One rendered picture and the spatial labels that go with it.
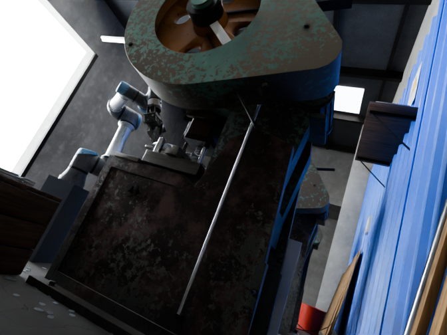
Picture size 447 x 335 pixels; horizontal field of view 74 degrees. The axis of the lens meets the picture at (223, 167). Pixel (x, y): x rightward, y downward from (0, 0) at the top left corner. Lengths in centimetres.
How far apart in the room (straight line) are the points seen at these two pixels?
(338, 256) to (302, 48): 544
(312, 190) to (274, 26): 177
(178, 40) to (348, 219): 550
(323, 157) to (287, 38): 761
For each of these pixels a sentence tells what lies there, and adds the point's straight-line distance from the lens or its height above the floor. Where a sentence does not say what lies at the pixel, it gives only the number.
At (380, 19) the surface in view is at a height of 430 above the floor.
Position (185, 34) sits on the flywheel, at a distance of 155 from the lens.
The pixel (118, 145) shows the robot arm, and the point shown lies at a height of 79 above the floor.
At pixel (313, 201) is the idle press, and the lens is 274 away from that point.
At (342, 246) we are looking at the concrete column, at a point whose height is 146.
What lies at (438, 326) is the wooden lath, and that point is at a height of 38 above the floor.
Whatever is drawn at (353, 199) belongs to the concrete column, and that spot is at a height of 245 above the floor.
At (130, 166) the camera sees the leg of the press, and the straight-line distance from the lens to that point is 142.
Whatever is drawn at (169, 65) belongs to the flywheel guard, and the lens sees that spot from 134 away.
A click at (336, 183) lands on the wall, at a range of 847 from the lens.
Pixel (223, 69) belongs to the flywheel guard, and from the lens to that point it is 121.
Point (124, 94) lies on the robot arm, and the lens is 181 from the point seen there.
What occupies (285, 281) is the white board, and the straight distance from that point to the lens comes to 165.
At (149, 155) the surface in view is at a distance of 144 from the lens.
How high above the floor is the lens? 35
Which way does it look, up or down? 17 degrees up
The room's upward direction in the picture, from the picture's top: 22 degrees clockwise
